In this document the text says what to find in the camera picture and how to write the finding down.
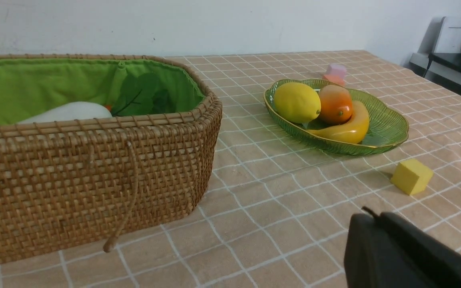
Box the orange foam cube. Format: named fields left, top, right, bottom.
left=322, top=74, right=345, bottom=87

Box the white box on shelf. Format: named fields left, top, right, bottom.
left=432, top=16, right=461, bottom=54

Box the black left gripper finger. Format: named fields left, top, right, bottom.
left=344, top=206, right=461, bottom=288

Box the white radish with leaves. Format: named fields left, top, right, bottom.
left=19, top=72, right=176, bottom=124

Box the woven rattan basket green lining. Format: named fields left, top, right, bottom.
left=0, top=54, right=222, bottom=264

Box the pink foam cube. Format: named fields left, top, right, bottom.
left=325, top=63, right=347, bottom=79

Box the checkered beige tablecloth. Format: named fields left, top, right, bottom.
left=0, top=50, right=461, bottom=288

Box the orange mango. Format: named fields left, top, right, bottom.
left=318, top=84, right=353, bottom=125

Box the yellow foam cube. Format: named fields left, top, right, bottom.
left=390, top=158, right=434, bottom=195

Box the yellow lemon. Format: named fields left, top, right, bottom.
left=273, top=82, right=321, bottom=124

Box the black side table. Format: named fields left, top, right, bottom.
left=409, top=27, right=461, bottom=105

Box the yellow banana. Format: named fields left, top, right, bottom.
left=305, top=100, right=370, bottom=144

